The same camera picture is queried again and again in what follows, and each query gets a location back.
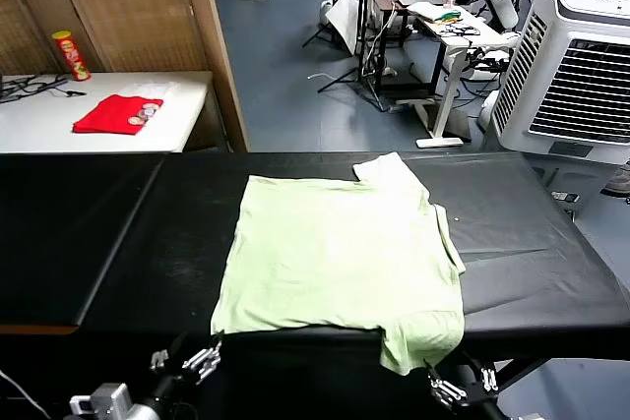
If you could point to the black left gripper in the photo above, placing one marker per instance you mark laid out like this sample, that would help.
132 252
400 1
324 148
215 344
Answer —
174 388

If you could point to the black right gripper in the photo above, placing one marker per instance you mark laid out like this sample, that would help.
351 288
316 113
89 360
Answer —
477 398

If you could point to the light green t-shirt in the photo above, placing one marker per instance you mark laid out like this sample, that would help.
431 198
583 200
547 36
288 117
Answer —
334 253

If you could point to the black wrinkled table cover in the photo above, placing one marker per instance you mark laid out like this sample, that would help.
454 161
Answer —
517 243

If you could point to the black smooth table cover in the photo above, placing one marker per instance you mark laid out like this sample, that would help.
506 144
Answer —
59 233

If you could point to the grey shoe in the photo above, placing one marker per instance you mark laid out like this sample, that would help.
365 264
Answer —
619 181

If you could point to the red folded shirt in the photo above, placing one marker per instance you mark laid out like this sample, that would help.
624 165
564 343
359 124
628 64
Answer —
108 115

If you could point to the white side table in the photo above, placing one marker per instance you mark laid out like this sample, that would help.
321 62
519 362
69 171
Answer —
39 130

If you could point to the white standing desk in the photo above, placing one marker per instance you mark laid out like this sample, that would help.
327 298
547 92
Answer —
445 95

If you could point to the white air cooler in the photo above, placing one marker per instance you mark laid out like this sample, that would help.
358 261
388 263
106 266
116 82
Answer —
590 85

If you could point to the red chips can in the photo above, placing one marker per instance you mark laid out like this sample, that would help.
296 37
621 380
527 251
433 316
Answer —
71 56

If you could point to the black tripod stand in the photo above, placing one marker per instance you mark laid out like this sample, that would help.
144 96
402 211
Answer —
361 46

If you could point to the wooden folding screen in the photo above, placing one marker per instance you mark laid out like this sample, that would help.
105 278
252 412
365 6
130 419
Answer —
133 7

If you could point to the white reflector board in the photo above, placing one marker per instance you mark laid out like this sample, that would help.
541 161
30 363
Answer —
344 19

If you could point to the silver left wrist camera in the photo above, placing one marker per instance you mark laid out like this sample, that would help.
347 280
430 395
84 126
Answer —
106 400

